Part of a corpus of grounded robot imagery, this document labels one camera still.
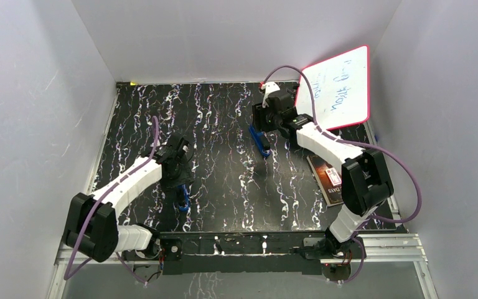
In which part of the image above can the blue stapler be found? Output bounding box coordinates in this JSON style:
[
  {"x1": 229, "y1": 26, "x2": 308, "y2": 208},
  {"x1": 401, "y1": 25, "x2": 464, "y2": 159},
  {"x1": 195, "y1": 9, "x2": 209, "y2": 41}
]
[
  {"x1": 176, "y1": 184, "x2": 191, "y2": 212},
  {"x1": 249, "y1": 124, "x2": 271, "y2": 158}
]

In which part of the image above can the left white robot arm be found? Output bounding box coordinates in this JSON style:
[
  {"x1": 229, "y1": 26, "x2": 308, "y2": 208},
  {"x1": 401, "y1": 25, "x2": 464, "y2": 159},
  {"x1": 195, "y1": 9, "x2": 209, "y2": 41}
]
[{"x1": 62, "y1": 133, "x2": 194, "y2": 262}]

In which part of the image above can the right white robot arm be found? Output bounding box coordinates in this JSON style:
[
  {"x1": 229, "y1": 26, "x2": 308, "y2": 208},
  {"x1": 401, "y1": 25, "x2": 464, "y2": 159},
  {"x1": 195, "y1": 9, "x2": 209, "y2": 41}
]
[{"x1": 252, "y1": 91, "x2": 394, "y2": 258}]

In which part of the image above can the pink framed whiteboard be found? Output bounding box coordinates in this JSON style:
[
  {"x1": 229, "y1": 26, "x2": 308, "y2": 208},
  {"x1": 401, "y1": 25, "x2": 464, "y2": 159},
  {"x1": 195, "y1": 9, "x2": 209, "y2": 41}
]
[{"x1": 296, "y1": 45, "x2": 370, "y2": 130}]

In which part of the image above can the dark brown book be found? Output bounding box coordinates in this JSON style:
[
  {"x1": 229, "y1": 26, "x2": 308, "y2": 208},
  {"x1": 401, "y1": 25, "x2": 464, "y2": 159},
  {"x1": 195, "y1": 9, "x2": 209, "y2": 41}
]
[{"x1": 307, "y1": 155, "x2": 343, "y2": 207}]

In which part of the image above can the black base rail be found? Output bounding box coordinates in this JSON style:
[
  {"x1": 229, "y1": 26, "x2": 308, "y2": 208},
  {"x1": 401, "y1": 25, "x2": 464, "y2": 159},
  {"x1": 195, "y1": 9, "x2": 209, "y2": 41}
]
[{"x1": 123, "y1": 230, "x2": 367, "y2": 277}]

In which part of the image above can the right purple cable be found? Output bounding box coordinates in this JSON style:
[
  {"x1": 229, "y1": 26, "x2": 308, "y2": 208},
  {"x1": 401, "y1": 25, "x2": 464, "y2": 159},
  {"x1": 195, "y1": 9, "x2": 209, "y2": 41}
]
[{"x1": 263, "y1": 65, "x2": 423, "y2": 285}]

